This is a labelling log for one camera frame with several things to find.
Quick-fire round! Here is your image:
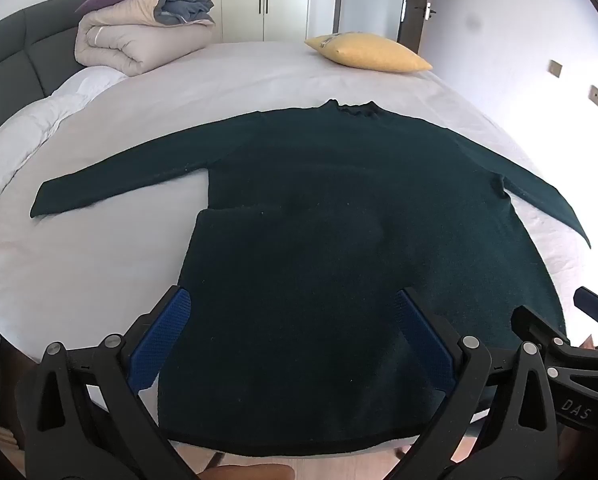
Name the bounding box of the blue grey blanket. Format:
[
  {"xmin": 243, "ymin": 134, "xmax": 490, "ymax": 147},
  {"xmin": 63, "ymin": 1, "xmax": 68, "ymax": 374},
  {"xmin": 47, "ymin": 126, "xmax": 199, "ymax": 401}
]
[{"xmin": 154, "ymin": 0, "xmax": 216, "ymax": 27}]

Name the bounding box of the white quilt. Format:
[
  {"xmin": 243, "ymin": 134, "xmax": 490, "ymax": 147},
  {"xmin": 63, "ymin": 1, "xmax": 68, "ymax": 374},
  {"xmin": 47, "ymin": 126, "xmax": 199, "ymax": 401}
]
[{"xmin": 0, "ymin": 66, "xmax": 130, "ymax": 228}]

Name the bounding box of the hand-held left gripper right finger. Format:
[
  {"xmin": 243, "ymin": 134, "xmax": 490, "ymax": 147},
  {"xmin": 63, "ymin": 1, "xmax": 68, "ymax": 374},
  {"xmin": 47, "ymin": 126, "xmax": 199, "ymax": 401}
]
[{"xmin": 395, "ymin": 287, "xmax": 562, "ymax": 480}]

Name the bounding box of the grey padded headboard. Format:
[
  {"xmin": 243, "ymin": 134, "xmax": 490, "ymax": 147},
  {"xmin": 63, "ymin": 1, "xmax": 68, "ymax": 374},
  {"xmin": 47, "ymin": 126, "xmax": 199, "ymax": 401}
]
[{"xmin": 0, "ymin": 0, "xmax": 102, "ymax": 148}]

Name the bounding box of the dark door with handle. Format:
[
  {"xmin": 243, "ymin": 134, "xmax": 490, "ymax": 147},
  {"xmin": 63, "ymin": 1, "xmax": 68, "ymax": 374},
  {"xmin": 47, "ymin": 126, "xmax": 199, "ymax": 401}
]
[{"xmin": 398, "ymin": 0, "xmax": 439, "ymax": 56}]

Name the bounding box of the bed with white sheet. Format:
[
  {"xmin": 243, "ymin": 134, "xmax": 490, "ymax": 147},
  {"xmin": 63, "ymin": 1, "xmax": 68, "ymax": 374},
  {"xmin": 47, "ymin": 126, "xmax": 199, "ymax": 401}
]
[{"xmin": 0, "ymin": 40, "xmax": 595, "ymax": 461}]

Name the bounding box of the dark green sweater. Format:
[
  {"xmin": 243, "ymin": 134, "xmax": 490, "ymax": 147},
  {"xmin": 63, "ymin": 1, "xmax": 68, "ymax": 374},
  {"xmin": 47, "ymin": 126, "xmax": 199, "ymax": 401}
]
[{"xmin": 30, "ymin": 100, "xmax": 591, "ymax": 457}]

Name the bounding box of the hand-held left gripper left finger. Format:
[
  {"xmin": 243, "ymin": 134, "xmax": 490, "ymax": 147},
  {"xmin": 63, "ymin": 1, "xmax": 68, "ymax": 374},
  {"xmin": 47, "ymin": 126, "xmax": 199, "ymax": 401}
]
[{"xmin": 16, "ymin": 285, "xmax": 200, "ymax": 480}]

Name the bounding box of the folded beige duvet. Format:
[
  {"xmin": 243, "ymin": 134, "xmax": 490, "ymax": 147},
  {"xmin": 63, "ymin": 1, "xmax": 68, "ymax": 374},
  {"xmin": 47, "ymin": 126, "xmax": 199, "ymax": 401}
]
[{"xmin": 74, "ymin": 0, "xmax": 216, "ymax": 77}]

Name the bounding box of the yellow pillow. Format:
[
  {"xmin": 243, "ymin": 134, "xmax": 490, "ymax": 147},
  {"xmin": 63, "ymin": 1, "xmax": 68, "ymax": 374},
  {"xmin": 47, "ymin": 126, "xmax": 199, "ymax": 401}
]
[{"xmin": 304, "ymin": 32, "xmax": 434, "ymax": 73}]

